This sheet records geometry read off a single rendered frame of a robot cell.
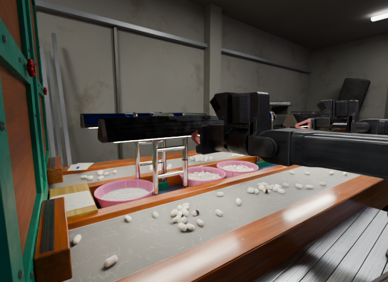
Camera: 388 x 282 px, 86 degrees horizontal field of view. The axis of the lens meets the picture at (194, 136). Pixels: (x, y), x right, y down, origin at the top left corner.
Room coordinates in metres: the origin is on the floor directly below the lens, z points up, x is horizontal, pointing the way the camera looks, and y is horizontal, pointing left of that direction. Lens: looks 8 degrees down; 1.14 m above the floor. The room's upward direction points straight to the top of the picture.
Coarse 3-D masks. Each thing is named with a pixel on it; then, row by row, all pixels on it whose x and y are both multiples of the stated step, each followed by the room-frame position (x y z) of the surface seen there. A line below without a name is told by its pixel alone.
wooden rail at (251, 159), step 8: (224, 160) 1.47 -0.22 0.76; (240, 160) 1.53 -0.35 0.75; (248, 160) 1.58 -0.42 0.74; (176, 168) 1.27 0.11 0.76; (128, 176) 1.11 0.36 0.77; (144, 176) 1.12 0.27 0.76; (176, 176) 1.23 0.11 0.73; (88, 184) 1.00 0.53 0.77; (96, 184) 1.00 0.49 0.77; (104, 184) 1.00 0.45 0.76; (176, 184) 1.23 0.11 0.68; (48, 192) 0.90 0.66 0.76; (96, 200) 0.98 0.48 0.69
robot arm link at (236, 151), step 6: (252, 126) 0.41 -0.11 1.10; (234, 132) 0.43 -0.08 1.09; (240, 132) 0.42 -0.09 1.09; (246, 132) 0.41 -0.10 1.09; (252, 132) 0.41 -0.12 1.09; (228, 138) 0.43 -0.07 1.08; (234, 138) 0.42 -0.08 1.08; (240, 138) 0.41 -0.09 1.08; (246, 138) 0.40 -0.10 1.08; (228, 144) 0.43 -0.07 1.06; (234, 144) 0.42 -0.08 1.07; (240, 144) 0.41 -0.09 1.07; (246, 144) 0.40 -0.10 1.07; (234, 150) 0.42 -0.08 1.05; (240, 150) 0.41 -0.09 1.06; (246, 150) 0.40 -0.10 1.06
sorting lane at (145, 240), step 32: (224, 192) 0.96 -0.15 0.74; (288, 192) 0.96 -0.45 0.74; (96, 224) 0.67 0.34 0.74; (128, 224) 0.67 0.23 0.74; (160, 224) 0.67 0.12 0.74; (192, 224) 0.67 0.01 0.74; (224, 224) 0.67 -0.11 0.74; (96, 256) 0.52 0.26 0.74; (128, 256) 0.52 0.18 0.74; (160, 256) 0.52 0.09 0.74
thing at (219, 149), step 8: (200, 128) 0.47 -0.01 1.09; (232, 128) 0.46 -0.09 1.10; (200, 136) 0.47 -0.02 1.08; (200, 144) 0.47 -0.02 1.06; (208, 144) 0.48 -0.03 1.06; (216, 144) 0.46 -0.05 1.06; (224, 144) 0.44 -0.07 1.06; (200, 152) 0.47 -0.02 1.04; (208, 152) 0.48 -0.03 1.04; (216, 152) 0.49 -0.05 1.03
